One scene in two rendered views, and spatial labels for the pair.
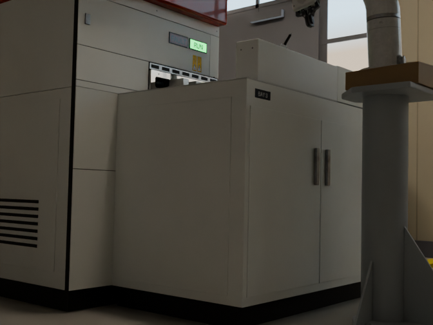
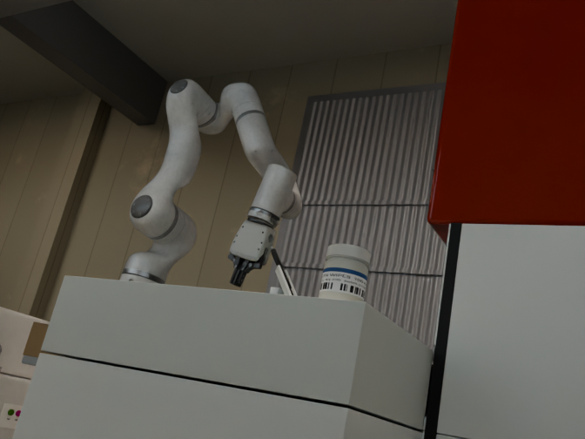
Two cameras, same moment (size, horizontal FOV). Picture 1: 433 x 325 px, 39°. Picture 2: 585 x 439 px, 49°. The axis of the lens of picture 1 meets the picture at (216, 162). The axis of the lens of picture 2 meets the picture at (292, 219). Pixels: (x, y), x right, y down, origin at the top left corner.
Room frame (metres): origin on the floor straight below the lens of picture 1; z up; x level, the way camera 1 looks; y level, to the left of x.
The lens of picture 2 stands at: (3.95, -0.47, 0.77)
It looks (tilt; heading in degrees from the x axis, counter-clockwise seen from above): 18 degrees up; 172
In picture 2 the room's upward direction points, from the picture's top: 12 degrees clockwise
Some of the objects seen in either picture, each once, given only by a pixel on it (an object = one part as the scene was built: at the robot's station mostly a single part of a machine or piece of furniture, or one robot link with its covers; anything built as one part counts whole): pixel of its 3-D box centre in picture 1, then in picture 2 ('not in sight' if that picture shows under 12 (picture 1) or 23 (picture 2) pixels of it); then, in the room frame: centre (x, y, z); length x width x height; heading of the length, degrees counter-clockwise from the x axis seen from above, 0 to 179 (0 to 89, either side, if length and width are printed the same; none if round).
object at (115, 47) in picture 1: (155, 53); (486, 361); (2.51, 0.27, 1.02); 0.81 x 0.03 x 0.40; 141
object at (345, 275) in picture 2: not in sight; (344, 279); (3.00, -0.23, 1.01); 0.07 x 0.07 x 0.10
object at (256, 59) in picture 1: (290, 73); not in sight; (2.24, -0.27, 0.89); 0.55 x 0.09 x 0.14; 141
